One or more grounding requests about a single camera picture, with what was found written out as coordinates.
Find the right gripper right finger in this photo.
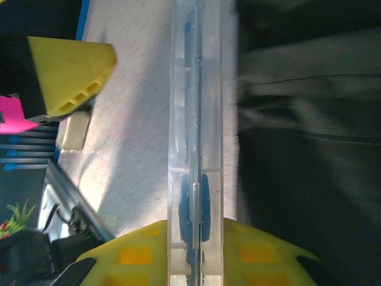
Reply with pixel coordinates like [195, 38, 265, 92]
[221, 217, 340, 286]

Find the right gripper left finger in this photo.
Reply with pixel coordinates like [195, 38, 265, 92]
[53, 220, 170, 286]

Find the black backpack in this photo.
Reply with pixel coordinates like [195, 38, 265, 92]
[235, 0, 381, 286]

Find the pink plastic goblet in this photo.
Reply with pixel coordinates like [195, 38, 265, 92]
[0, 95, 39, 133]

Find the potted plant with red flowers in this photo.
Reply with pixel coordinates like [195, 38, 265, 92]
[0, 202, 38, 239]

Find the aluminium mounting rail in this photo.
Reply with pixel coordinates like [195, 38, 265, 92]
[44, 160, 115, 242]

